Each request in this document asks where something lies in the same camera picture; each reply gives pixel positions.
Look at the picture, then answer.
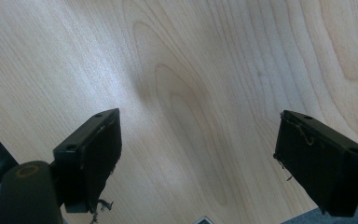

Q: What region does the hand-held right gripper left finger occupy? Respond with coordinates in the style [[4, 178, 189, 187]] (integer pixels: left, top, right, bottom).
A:
[[52, 107, 123, 216]]

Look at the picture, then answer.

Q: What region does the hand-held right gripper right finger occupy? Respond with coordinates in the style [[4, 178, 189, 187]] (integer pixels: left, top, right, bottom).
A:
[[272, 109, 358, 218]]

